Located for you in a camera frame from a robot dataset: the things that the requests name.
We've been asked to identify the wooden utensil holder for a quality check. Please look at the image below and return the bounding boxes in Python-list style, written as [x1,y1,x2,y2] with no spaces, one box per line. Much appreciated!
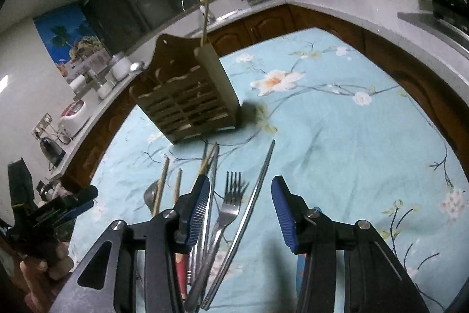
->
[129,34,242,145]

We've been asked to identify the gas stove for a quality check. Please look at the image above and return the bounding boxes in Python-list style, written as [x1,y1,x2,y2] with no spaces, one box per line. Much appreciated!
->
[397,0,469,53]

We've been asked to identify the person's left hand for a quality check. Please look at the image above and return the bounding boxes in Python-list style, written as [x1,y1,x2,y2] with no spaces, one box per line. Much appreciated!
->
[20,241,76,303]

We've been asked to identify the tropical fruit wall poster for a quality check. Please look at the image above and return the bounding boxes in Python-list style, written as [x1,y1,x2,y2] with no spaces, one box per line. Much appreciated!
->
[34,3,105,79]

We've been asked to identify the metal spoon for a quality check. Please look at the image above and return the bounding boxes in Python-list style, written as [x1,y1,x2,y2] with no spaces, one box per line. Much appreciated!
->
[144,179,160,214]

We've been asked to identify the wall power socket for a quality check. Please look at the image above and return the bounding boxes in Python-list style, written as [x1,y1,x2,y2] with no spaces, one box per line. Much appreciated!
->
[32,112,54,139]

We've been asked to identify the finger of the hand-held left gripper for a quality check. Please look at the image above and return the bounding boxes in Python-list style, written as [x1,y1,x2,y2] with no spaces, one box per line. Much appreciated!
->
[70,199,96,217]
[68,186,99,203]

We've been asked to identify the red handled utensil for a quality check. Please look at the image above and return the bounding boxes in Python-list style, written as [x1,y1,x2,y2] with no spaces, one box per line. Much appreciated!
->
[176,251,191,302]

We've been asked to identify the steel kitchen sink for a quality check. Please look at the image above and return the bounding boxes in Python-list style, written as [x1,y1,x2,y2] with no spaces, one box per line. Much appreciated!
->
[188,9,240,37]

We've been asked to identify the white pot with metal lid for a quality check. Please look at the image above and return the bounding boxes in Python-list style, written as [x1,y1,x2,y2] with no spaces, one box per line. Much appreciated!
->
[110,54,132,81]

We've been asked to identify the white red rice cooker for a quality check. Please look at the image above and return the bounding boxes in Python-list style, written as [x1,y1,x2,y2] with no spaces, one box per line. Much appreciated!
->
[59,100,90,138]

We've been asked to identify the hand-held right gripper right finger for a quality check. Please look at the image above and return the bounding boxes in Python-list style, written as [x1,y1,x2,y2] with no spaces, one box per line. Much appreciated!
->
[271,175,430,313]

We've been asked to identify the dark electric kettle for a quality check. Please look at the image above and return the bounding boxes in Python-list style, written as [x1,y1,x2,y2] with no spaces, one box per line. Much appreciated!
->
[40,137,67,167]

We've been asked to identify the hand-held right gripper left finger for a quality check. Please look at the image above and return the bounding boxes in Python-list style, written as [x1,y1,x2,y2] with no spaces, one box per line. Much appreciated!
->
[47,175,210,313]

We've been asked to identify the small white pot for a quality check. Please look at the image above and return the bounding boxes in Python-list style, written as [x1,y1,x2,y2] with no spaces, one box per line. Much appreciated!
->
[96,80,114,99]

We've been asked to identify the metal fork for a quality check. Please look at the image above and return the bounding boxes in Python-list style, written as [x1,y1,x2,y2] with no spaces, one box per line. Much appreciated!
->
[185,171,250,313]

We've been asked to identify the floral blue tablecloth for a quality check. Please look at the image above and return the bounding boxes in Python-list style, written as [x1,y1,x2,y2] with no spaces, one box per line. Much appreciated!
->
[69,27,469,313]

